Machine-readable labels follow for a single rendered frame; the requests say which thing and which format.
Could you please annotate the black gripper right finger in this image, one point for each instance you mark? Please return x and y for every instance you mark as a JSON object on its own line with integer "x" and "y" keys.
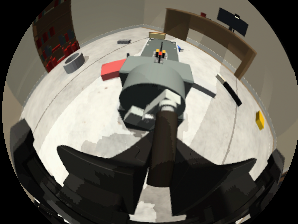
{"x": 195, "y": 177}

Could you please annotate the red rectangular block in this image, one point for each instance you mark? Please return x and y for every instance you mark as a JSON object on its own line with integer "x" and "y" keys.
{"x": 110, "y": 70}

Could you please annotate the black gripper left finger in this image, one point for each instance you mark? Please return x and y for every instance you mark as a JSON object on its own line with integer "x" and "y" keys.
{"x": 122, "y": 174}

